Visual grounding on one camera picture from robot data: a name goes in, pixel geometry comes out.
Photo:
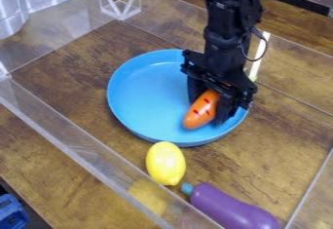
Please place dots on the purple toy eggplant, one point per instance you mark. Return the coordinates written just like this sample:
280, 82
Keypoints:
230, 212

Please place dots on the blue round tray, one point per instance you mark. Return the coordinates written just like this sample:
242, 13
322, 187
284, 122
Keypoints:
147, 98

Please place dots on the clear acrylic enclosure wall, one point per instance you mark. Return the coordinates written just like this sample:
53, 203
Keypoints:
74, 163

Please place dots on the blue plastic object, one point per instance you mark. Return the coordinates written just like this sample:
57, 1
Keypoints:
13, 217

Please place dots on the orange toy carrot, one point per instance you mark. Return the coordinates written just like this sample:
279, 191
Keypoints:
200, 111

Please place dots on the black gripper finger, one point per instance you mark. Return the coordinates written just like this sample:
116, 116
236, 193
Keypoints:
227, 105
195, 88

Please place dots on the yellow toy lemon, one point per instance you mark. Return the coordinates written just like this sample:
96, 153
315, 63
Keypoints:
165, 163

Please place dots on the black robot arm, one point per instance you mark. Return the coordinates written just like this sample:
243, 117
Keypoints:
234, 17

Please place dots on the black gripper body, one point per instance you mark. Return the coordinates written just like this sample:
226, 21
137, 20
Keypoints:
219, 64

